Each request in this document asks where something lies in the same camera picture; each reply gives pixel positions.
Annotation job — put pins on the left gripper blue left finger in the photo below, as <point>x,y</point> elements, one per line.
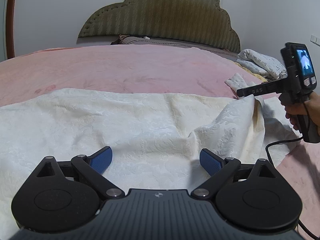
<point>89,170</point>

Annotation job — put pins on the brown wooden door frame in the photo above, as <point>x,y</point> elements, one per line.
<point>9,29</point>

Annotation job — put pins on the pink bed blanket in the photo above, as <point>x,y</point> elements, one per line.
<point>124,69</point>

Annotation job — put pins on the white textured pants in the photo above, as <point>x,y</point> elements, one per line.
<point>155,138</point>

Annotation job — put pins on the olive padded headboard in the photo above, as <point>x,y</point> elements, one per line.
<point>198,21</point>

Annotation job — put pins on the white printed folded quilt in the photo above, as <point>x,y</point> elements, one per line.
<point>263,65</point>

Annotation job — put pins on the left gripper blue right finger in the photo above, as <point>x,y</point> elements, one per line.
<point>221,172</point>

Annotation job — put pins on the grey striped pillow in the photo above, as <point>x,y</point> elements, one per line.
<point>127,39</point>

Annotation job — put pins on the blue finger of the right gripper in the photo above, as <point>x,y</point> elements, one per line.
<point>262,89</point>

